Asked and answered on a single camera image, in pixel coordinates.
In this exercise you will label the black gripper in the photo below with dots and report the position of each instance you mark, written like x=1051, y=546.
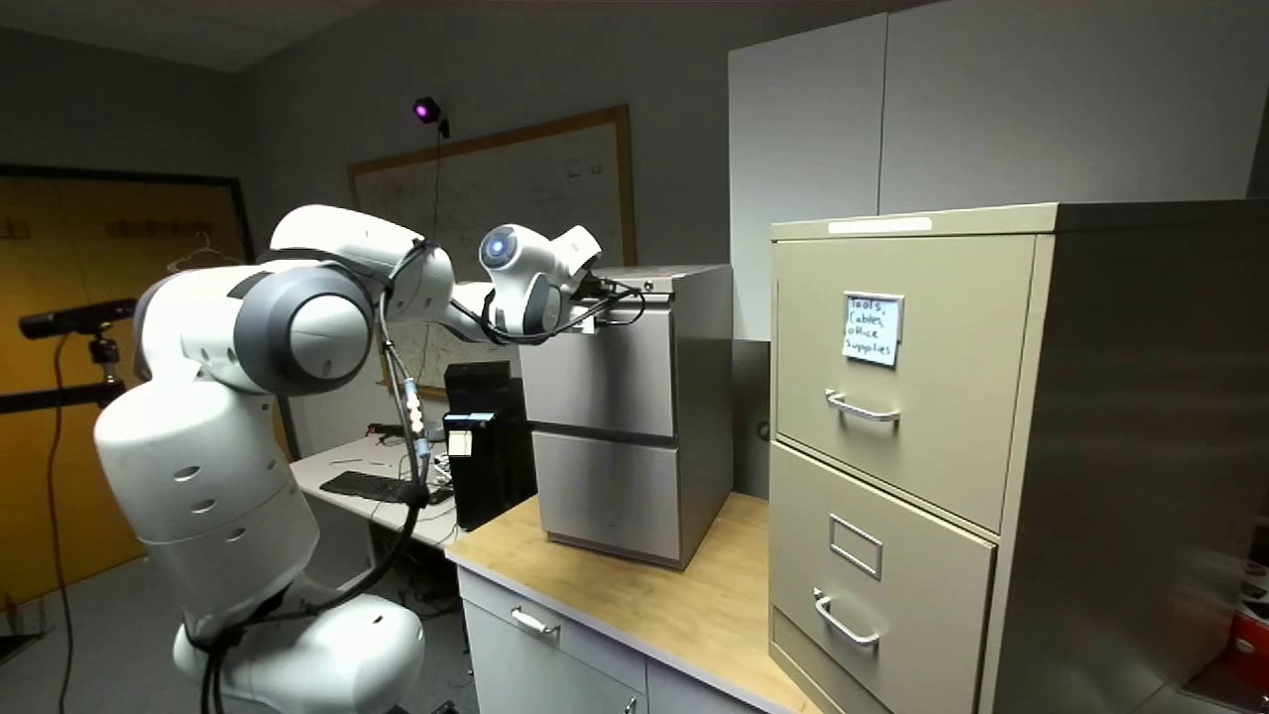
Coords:
x=615, y=298

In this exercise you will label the grey drawer with label holder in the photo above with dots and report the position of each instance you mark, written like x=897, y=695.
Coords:
x=596, y=378

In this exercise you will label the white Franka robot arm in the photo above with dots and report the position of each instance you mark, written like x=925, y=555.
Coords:
x=201, y=464

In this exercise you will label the small grey metal file cabinet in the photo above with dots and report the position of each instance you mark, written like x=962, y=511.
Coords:
x=699, y=399

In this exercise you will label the plain grey cabinet drawer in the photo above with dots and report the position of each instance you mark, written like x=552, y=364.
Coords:
x=609, y=497

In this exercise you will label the grey desk drawer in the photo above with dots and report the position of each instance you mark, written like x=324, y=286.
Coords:
x=530, y=649

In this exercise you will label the beige drawer with paper note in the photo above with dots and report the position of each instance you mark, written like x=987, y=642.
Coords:
x=952, y=449

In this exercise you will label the beige drawer with empty holder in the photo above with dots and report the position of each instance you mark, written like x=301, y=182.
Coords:
x=912, y=637

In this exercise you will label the tall beige file cabinet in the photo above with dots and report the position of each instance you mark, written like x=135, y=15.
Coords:
x=1134, y=464

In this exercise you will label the wood framed whiteboard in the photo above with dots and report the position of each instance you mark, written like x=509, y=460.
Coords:
x=530, y=186

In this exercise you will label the black computer box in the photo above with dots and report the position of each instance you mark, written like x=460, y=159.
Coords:
x=481, y=449

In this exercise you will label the white paper note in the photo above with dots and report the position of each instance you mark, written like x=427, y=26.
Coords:
x=872, y=329

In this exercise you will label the webcam with purple light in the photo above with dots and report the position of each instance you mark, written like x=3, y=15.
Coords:
x=427, y=115

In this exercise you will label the black flat keyboard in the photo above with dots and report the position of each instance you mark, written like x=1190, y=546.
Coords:
x=369, y=486

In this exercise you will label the light grey side desk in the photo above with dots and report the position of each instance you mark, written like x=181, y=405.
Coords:
x=345, y=460

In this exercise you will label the red object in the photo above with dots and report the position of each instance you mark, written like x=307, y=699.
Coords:
x=1252, y=649

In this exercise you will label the white wall cabinet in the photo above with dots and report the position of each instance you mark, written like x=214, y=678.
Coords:
x=991, y=121

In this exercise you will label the orange board with black frame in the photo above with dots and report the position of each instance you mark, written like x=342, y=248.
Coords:
x=81, y=264

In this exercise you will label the black camera on tripod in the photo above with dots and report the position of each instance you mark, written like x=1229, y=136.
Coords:
x=73, y=321

